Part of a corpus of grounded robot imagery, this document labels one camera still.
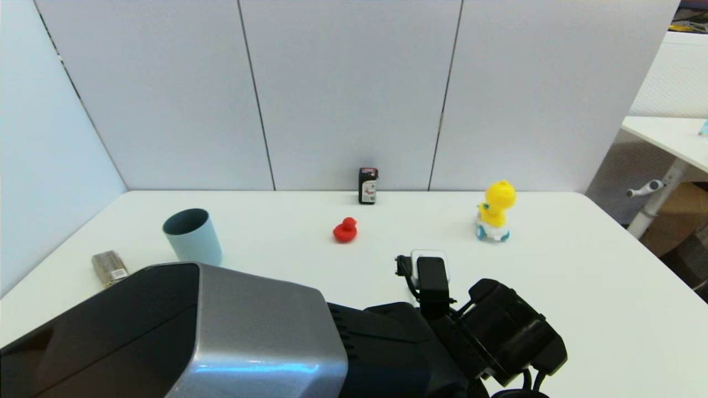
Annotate yellow and dark clutter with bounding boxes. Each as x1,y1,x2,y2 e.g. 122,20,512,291
671,0,708,33

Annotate wrapped chocolate snack pack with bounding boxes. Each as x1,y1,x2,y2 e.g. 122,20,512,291
91,250,129,289

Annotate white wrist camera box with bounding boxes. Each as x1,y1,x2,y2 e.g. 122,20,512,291
410,249,451,285

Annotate small black bottle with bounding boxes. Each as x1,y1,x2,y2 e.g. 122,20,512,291
358,167,379,205

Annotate red rubber duck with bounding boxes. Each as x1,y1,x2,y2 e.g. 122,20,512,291
332,217,358,243

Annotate yellow dinosaur toy car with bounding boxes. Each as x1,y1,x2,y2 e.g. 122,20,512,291
475,180,517,243

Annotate light blue cup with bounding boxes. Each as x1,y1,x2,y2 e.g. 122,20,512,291
162,208,223,267

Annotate white side table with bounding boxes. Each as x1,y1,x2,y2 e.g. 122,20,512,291
621,116,708,238

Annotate grey table crank handle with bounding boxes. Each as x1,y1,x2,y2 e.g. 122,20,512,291
627,180,664,198

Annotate brown cardboard box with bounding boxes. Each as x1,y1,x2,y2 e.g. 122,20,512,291
642,182,708,258

